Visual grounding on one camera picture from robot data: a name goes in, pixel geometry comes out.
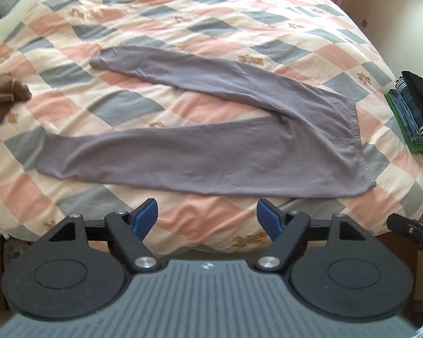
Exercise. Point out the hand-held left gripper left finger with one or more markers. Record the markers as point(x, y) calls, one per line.
point(144, 217)

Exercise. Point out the stack of folded clothes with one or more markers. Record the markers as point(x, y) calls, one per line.
point(414, 148)

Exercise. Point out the brown cloth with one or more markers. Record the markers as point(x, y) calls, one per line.
point(0, 91)

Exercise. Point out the checkered pink grey bed quilt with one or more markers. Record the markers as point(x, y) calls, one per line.
point(197, 17)

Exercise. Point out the grey-purple pants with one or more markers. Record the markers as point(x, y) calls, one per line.
point(232, 155)

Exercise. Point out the black folded garment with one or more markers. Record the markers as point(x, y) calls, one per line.
point(421, 93)

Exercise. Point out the navy white striped folded garment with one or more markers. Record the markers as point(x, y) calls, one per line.
point(409, 95)

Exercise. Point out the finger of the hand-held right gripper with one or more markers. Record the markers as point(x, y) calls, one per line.
point(412, 230)

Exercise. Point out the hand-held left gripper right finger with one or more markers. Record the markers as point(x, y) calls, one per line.
point(268, 217)

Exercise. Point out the blue folded garment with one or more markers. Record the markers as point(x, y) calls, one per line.
point(403, 112)

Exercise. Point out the white bedding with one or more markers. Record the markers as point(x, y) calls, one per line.
point(0, 33)

